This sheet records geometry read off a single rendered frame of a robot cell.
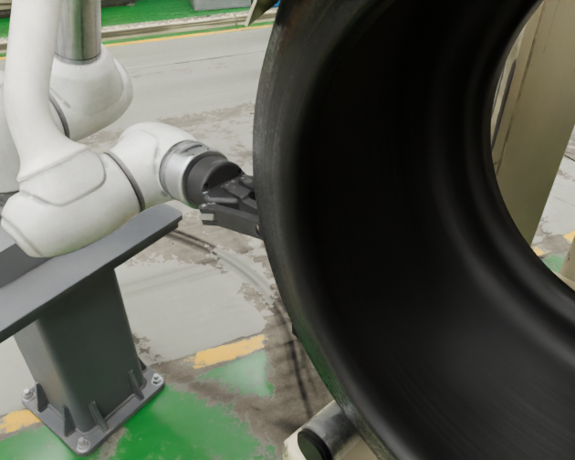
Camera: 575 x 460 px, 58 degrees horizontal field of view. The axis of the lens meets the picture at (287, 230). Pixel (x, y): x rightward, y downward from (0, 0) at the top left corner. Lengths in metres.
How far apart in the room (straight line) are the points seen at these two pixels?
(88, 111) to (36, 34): 0.47
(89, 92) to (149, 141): 0.45
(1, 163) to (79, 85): 0.22
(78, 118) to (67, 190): 0.51
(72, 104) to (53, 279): 0.37
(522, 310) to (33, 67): 0.67
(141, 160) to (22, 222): 0.17
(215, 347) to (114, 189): 1.15
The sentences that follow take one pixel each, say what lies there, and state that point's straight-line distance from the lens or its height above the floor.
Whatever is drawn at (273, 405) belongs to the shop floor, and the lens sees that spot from 1.66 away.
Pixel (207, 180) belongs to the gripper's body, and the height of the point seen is 1.03.
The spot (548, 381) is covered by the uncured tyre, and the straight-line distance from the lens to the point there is 0.65.
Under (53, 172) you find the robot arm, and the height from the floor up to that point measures 1.04.
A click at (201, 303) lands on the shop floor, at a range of 1.97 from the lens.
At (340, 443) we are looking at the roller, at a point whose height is 0.91.
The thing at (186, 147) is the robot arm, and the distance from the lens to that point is 0.74.
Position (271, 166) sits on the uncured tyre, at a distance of 0.39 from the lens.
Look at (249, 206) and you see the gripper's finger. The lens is 0.63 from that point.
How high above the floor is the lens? 1.38
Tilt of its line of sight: 37 degrees down
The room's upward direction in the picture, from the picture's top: straight up
